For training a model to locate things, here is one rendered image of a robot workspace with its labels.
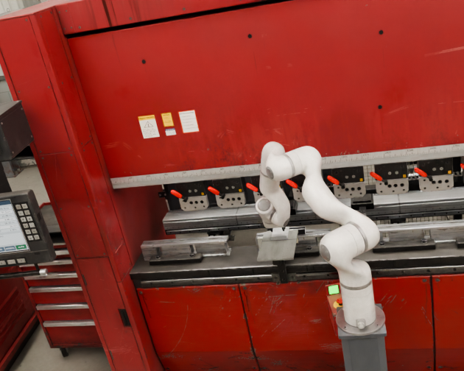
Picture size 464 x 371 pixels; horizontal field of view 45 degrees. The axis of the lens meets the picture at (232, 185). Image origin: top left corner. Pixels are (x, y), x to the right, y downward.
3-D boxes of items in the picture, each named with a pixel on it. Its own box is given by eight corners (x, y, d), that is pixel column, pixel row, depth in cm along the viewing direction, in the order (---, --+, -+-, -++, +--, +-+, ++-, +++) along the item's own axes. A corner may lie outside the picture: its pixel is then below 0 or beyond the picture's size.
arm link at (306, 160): (345, 266, 206) (379, 249, 212) (354, 250, 197) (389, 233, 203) (274, 167, 229) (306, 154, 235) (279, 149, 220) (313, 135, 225)
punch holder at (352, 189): (334, 199, 278) (331, 168, 271) (335, 191, 285) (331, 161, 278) (366, 196, 274) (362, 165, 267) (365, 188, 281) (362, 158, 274)
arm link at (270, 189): (298, 175, 242) (292, 221, 264) (268, 159, 249) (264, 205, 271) (286, 187, 237) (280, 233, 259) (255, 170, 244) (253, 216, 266)
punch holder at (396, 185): (376, 196, 273) (373, 165, 266) (375, 188, 280) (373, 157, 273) (409, 193, 269) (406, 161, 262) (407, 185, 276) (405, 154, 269)
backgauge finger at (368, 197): (351, 224, 290) (350, 216, 288) (351, 201, 312) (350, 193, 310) (375, 223, 287) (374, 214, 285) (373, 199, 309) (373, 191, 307)
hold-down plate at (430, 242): (373, 252, 283) (372, 248, 281) (372, 247, 287) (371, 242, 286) (435, 249, 275) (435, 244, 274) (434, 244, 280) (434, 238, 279)
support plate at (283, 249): (256, 261, 274) (256, 260, 274) (264, 233, 297) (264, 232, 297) (293, 259, 270) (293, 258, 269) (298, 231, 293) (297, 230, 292)
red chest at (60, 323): (54, 364, 390) (4, 240, 348) (85, 316, 434) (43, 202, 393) (121, 363, 377) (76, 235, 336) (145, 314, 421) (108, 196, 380)
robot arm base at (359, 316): (388, 333, 211) (384, 294, 203) (336, 337, 214) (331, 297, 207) (382, 302, 228) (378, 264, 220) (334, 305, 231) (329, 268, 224)
